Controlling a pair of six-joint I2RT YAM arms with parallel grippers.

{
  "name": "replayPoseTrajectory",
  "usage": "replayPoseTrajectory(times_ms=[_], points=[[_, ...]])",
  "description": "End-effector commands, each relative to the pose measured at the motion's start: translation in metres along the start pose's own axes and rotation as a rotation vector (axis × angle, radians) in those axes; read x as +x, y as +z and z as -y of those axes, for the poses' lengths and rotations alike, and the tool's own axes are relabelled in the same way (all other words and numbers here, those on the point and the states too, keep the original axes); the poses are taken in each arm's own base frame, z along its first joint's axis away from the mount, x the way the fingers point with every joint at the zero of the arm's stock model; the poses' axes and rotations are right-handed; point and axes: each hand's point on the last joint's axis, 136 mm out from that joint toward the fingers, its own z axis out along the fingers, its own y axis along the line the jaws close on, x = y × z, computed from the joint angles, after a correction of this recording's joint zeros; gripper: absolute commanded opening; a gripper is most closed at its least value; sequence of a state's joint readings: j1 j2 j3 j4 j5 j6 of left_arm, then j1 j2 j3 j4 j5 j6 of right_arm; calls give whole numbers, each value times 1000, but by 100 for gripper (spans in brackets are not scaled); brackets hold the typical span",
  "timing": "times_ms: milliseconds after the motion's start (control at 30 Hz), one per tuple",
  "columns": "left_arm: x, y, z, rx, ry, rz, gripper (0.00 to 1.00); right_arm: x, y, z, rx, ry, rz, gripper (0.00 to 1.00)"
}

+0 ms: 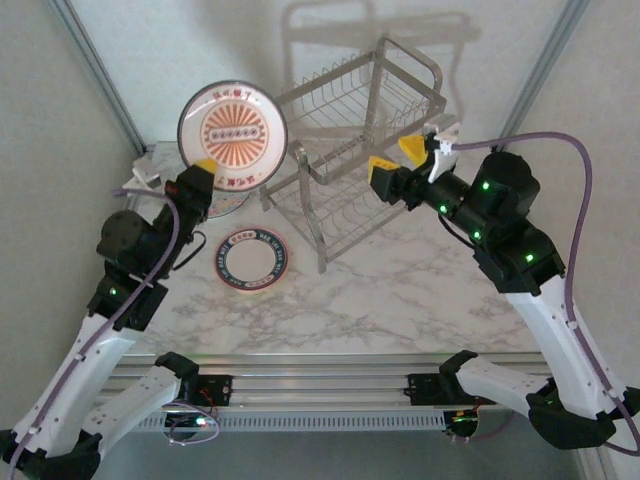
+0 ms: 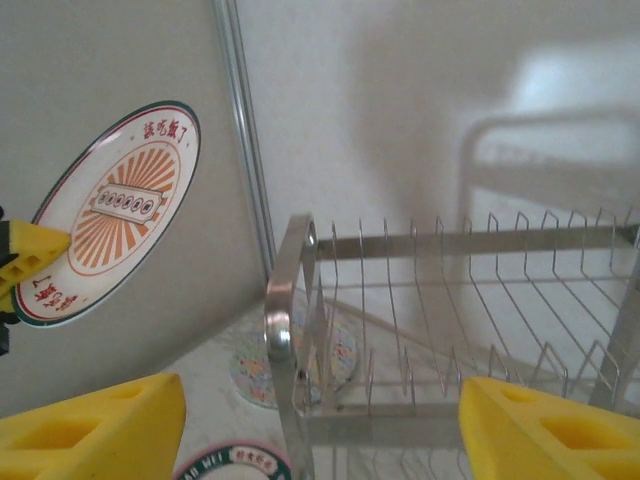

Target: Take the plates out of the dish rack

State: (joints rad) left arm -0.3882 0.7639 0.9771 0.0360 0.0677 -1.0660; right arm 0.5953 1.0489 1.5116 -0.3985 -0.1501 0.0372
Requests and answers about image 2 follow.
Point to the white plate orange sunburst print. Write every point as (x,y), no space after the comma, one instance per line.
(125,200)

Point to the multicolour patterned plate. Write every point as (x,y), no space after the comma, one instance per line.
(250,370)

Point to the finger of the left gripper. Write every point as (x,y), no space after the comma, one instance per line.
(30,245)
(5,332)

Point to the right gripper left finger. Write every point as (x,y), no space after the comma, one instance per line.
(150,400)

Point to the stainless steel dish rack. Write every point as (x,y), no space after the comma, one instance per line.
(280,325)

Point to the aluminium frame post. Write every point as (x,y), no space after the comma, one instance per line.
(240,100)

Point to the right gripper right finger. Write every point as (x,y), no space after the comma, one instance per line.
(485,415)

